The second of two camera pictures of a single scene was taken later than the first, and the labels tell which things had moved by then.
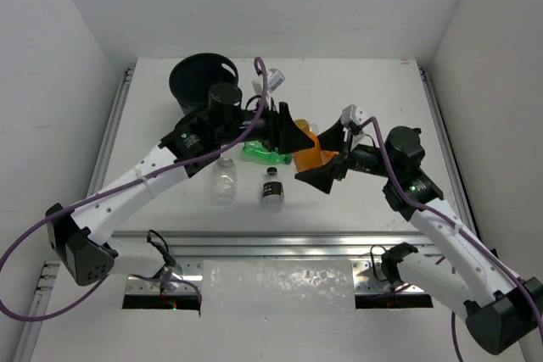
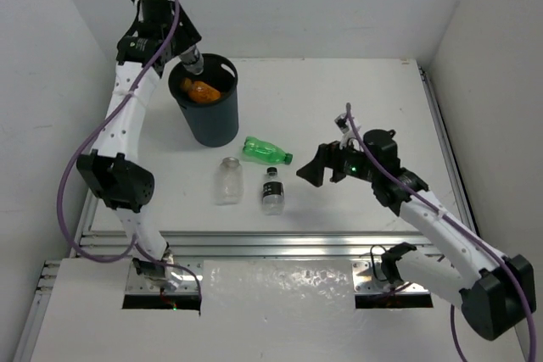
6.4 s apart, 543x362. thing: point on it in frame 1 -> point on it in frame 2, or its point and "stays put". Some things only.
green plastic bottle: x=256 y=151 stays put
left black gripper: x=273 y=130 -> x=181 y=29
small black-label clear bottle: x=273 y=194 stays put
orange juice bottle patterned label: x=315 y=157 -> x=199 y=91
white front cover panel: x=283 y=310 stays put
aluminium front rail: x=262 y=244 stays put
